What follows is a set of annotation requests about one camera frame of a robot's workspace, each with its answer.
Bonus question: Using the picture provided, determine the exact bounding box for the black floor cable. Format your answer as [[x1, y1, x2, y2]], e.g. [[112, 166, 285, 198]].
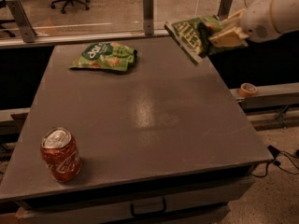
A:
[[250, 145, 299, 179]]

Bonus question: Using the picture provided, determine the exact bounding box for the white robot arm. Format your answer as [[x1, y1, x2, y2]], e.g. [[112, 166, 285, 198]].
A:
[[208, 0, 299, 48]]

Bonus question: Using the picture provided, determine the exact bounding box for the red coca-cola can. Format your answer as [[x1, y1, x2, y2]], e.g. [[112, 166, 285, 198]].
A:
[[40, 127, 82, 183]]

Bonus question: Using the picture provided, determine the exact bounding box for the green rice chip bag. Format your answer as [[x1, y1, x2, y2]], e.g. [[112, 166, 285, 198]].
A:
[[69, 42, 137, 72]]

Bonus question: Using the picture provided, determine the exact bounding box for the black drawer handle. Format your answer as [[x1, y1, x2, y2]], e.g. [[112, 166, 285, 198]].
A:
[[130, 198, 167, 217]]

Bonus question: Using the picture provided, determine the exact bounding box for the grey desk drawer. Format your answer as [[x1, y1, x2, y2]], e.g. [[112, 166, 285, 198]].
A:
[[16, 175, 254, 224]]

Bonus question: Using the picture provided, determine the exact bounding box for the right metal glass bracket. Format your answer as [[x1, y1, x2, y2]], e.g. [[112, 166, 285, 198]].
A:
[[217, 0, 233, 20]]

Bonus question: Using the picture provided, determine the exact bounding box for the clear glass barrier panel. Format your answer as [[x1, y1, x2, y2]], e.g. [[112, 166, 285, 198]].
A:
[[0, 0, 275, 39]]

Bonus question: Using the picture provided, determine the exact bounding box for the left metal glass bracket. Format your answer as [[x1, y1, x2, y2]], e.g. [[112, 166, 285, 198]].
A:
[[7, 0, 37, 43]]

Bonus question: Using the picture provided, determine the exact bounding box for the metal glass bracket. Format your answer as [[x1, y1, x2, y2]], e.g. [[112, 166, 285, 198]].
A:
[[7, 0, 37, 43], [217, 0, 233, 20], [143, 0, 154, 35]]

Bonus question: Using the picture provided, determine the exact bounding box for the green jalapeno kettle chip bag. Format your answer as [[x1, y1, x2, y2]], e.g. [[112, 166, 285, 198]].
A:
[[164, 15, 248, 65]]

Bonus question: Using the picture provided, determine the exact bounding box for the middle metal glass bracket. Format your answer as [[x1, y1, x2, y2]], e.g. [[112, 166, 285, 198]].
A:
[[143, 0, 154, 35]]

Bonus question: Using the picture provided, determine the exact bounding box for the orange tape roll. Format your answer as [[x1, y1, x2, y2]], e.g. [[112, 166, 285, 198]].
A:
[[239, 83, 258, 97]]

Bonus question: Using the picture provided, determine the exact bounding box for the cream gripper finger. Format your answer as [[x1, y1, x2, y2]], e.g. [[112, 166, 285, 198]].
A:
[[220, 8, 246, 29], [208, 28, 249, 48]]

